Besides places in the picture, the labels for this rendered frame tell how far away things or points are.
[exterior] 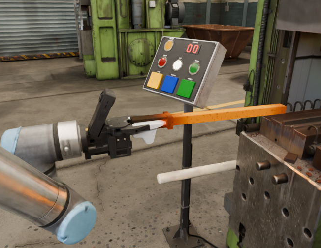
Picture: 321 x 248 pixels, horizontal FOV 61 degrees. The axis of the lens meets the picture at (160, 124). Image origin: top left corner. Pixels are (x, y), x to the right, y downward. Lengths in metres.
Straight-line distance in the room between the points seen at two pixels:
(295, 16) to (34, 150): 0.77
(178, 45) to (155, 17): 4.41
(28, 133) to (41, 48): 7.88
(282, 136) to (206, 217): 1.18
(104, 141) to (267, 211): 0.60
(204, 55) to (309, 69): 0.41
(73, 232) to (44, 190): 0.12
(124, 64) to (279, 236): 4.93
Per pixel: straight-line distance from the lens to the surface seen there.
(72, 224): 0.60
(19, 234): 2.09
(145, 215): 2.01
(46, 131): 0.66
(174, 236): 1.83
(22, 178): 0.52
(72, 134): 0.65
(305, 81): 1.20
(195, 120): 0.73
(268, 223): 1.03
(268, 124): 1.01
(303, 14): 0.90
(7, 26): 8.45
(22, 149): 0.66
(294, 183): 0.88
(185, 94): 1.19
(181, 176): 1.27
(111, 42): 5.59
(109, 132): 0.66
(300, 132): 0.91
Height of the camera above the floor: 1.33
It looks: 23 degrees down
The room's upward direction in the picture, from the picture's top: straight up
